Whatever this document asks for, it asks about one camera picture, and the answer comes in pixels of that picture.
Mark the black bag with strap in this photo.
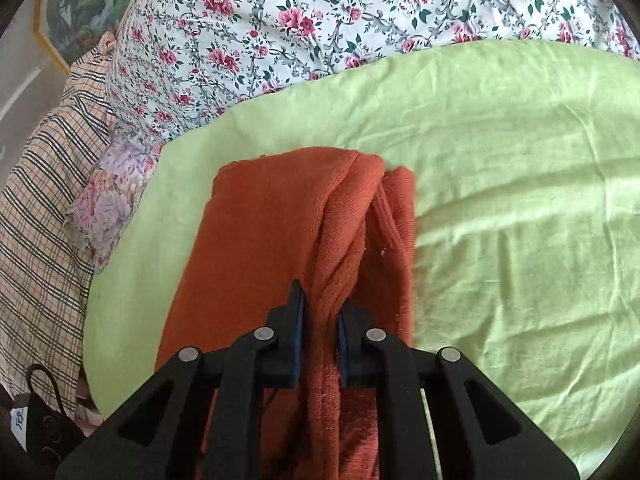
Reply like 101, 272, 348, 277
10, 364, 86, 470

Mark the white floral rose duvet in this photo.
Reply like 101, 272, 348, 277
106, 0, 639, 146

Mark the gold framed landscape painting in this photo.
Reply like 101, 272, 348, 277
34, 0, 131, 73

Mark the rust orange knit sweater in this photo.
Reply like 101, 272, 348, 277
156, 148, 416, 479

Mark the beige plaid pillow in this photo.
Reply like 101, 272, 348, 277
1, 32, 116, 414

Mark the light green bed sheet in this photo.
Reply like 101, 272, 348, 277
84, 40, 639, 477

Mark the lilac floral pillowcase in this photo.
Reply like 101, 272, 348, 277
63, 136, 163, 272

